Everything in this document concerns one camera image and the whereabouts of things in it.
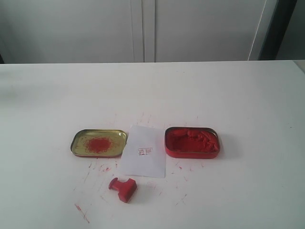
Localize white paper sheet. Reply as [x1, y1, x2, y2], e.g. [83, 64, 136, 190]
[119, 125, 166, 178]

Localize red ink paste tin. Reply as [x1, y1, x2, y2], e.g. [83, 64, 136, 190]
[164, 126, 220, 159]

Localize red stamp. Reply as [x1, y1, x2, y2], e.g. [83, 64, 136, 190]
[109, 177, 137, 203]

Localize white cabinet doors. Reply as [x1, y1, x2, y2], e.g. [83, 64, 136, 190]
[0, 0, 277, 63]

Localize gold tin lid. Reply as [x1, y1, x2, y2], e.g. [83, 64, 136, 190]
[70, 129, 128, 158]

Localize dark vertical post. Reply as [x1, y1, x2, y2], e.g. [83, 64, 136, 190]
[258, 0, 297, 61]

